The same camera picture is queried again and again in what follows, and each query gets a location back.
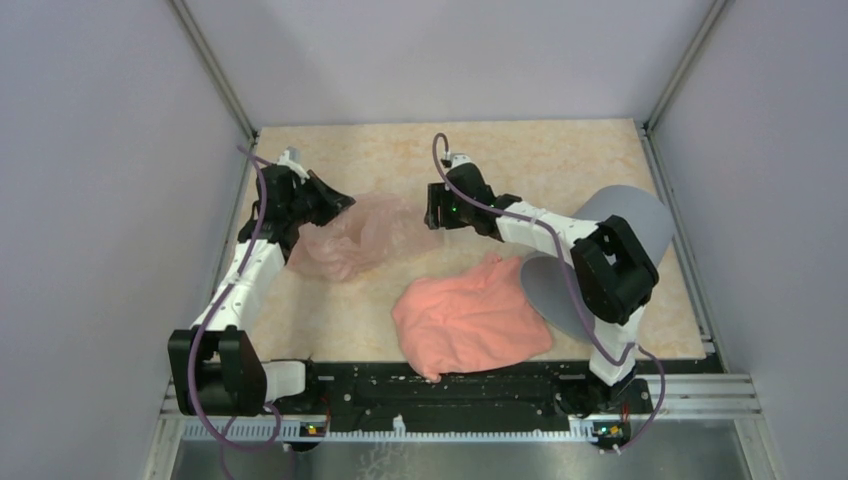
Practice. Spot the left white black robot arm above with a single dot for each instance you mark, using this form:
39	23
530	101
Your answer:
214	365

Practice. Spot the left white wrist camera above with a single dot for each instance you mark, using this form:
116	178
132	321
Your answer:
290	160

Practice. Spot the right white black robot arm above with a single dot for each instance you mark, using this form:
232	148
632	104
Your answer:
614	352

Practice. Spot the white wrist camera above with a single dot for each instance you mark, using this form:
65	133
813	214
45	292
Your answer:
290	160
454	160

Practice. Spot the translucent pink trash bag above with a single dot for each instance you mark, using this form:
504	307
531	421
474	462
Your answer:
378	228

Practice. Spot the pink cloth towel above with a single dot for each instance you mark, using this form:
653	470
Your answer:
476	321

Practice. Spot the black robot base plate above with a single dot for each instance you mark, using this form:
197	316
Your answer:
465	419

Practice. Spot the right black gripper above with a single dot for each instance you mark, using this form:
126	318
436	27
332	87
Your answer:
436	216

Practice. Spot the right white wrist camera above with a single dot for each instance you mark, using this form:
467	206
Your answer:
454	160

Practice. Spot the white toothed cable strip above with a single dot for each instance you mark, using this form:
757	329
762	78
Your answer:
295	431

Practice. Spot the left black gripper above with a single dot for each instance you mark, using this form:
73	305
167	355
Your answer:
332	200

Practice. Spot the grey plastic trash bin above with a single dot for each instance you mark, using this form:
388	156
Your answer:
616	267

